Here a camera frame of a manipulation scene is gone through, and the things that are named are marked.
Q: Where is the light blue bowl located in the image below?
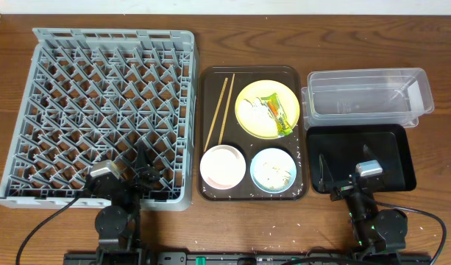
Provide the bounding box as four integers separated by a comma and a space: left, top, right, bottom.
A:
249, 148, 297, 194

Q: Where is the white round bowl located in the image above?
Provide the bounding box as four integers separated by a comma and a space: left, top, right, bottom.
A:
199, 145, 246, 190

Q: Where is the white tissue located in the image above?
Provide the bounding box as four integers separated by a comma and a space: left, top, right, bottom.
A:
241, 97, 272, 123

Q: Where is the green orange snack wrapper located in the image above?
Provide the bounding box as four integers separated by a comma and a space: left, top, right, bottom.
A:
260, 93, 293, 136

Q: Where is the wooden chopstick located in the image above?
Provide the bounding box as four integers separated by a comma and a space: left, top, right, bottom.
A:
218, 73, 235, 145
203, 77, 228, 152

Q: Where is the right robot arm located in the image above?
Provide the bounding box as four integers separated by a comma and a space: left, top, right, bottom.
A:
318, 146, 408, 259

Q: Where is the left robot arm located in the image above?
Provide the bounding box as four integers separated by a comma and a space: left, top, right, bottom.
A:
85, 144, 160, 264

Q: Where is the black plastic waste tray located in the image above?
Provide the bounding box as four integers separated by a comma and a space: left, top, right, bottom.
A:
306, 124, 417, 194

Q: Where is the clear plastic waste bin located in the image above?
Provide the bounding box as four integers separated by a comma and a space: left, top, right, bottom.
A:
302, 68, 435, 129

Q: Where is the grey plastic dishwasher rack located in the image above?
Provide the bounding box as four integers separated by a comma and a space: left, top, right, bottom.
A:
0, 28, 199, 211

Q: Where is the dark brown serving tray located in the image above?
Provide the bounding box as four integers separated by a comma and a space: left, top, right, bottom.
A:
197, 66, 309, 202

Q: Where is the yellow round plate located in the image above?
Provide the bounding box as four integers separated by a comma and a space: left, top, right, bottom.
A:
235, 79, 300, 140

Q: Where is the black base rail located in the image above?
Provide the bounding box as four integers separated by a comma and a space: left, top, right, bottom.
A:
63, 250, 431, 265

